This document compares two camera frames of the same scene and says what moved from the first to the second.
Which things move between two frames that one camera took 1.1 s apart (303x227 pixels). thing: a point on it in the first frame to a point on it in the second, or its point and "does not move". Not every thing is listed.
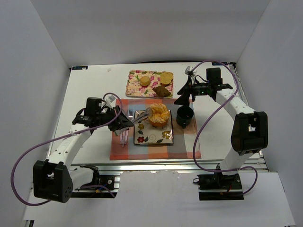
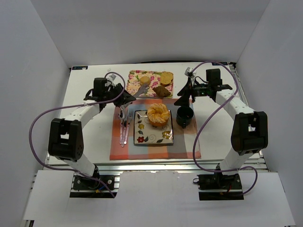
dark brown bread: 161,91 does not move
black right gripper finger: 183,100 does not move
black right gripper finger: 187,88 does not move
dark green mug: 184,114 does not move
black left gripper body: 116,120 to 121,95
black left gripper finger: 124,122 to 127,98
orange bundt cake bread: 160,115 does not move
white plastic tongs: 146,115 to 142,90
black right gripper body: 189,88 does not move
